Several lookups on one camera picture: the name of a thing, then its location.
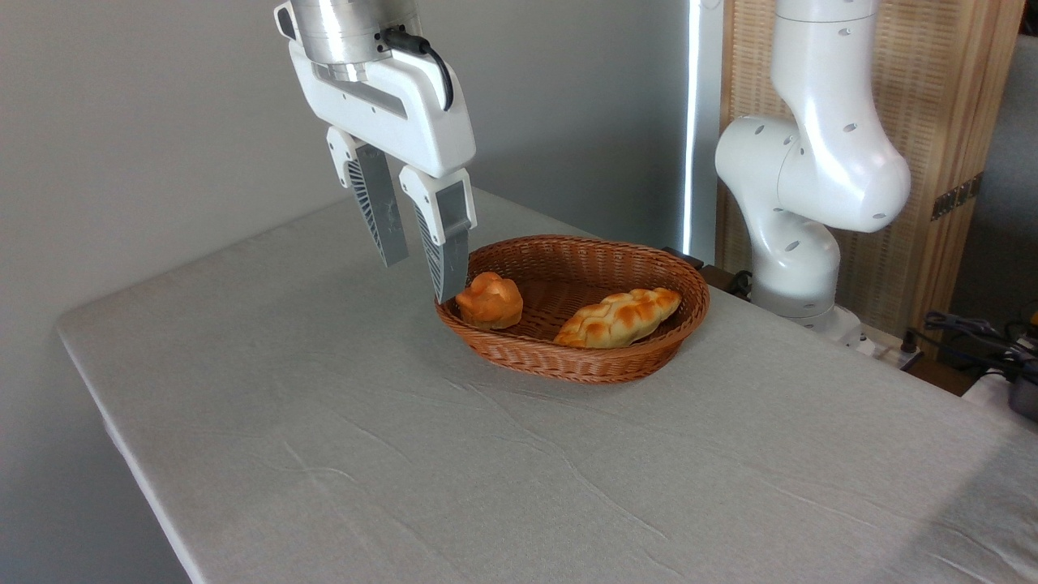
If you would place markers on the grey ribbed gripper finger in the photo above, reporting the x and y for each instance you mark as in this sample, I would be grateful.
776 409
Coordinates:
450 251
379 207

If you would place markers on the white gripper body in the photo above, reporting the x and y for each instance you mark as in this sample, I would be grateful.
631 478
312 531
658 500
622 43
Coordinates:
405 122

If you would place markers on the long braided bread loaf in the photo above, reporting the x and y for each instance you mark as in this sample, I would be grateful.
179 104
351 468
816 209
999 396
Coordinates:
616 320

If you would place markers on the round knotted bread roll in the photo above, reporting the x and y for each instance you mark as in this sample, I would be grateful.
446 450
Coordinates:
491 302

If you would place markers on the brown oval wicker basket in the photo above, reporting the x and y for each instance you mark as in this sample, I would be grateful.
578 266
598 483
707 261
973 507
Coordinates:
584 365

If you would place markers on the grey tablecloth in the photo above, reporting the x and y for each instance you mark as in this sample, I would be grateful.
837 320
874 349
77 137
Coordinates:
324 405

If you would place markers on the white vertical pole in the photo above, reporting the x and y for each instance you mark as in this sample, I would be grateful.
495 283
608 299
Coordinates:
704 122

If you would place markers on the white power strip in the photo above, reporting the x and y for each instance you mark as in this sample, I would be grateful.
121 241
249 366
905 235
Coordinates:
884 345

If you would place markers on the black screen hinge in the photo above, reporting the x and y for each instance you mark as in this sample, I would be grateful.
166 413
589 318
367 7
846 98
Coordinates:
957 197

